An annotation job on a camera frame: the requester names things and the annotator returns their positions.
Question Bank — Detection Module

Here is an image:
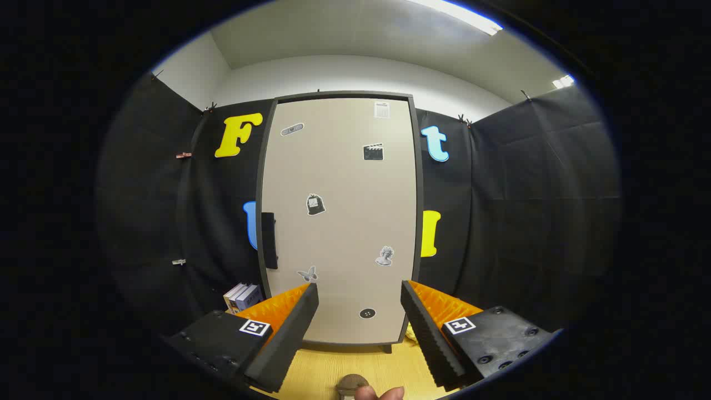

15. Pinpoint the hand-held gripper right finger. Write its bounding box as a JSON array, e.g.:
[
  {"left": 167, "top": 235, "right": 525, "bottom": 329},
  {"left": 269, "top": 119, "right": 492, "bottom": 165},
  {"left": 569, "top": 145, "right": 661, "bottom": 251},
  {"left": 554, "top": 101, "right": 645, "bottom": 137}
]
[{"left": 400, "top": 279, "right": 562, "bottom": 392}]

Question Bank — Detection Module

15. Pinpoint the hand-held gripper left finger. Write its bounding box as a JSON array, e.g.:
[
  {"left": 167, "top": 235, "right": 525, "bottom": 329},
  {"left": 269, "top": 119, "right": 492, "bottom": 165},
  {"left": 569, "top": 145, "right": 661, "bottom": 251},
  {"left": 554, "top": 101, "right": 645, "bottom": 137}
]
[{"left": 164, "top": 282, "right": 320, "bottom": 394}]

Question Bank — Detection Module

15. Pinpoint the brown fuzzy shoe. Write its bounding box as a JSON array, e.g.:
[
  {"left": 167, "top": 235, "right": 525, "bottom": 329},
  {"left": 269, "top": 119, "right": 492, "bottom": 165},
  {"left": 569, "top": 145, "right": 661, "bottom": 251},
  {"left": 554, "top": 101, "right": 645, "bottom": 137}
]
[{"left": 336, "top": 374, "right": 370, "bottom": 398}]

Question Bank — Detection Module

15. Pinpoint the black door handle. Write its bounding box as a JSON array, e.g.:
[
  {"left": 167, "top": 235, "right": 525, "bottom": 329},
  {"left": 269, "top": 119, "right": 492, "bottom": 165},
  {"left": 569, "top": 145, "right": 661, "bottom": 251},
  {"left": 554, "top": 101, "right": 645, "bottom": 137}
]
[{"left": 261, "top": 212, "right": 278, "bottom": 270}]

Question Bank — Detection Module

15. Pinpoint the beige shoe cabinet door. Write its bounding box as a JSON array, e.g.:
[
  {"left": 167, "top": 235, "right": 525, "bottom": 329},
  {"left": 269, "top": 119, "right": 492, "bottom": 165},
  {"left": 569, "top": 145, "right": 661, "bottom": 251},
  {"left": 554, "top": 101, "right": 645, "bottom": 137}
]
[{"left": 261, "top": 97, "right": 417, "bottom": 345}]

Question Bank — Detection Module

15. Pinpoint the grey shoe cabinet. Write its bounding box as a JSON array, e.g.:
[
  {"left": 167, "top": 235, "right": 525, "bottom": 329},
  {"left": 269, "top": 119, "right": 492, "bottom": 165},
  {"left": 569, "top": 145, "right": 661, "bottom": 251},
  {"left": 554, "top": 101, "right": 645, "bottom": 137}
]
[{"left": 256, "top": 91, "right": 425, "bottom": 354}]

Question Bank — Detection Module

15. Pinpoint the blue cover book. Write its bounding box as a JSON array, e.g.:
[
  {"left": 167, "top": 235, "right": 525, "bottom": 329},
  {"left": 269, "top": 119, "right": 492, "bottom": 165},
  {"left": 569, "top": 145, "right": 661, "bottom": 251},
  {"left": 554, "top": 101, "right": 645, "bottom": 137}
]
[{"left": 236, "top": 285, "right": 263, "bottom": 313}]

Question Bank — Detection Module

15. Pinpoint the white paperback book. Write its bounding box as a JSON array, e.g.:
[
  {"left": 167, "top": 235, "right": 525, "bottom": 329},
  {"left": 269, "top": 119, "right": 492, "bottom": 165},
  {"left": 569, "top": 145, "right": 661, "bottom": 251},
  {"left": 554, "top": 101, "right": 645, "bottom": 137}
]
[{"left": 224, "top": 283, "right": 248, "bottom": 312}]

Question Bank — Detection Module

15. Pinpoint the black backdrop cloth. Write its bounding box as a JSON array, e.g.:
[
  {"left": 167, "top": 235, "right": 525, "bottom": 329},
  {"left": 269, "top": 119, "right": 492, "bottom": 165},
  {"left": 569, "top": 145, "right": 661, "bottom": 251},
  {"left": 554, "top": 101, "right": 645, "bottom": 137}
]
[{"left": 97, "top": 72, "right": 620, "bottom": 345}]

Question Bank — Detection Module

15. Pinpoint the long ceiling light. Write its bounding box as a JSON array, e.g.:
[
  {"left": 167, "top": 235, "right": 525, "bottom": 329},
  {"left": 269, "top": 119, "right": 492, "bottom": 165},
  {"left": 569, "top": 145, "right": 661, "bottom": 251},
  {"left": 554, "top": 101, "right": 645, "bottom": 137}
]
[{"left": 408, "top": 0, "right": 503, "bottom": 36}]

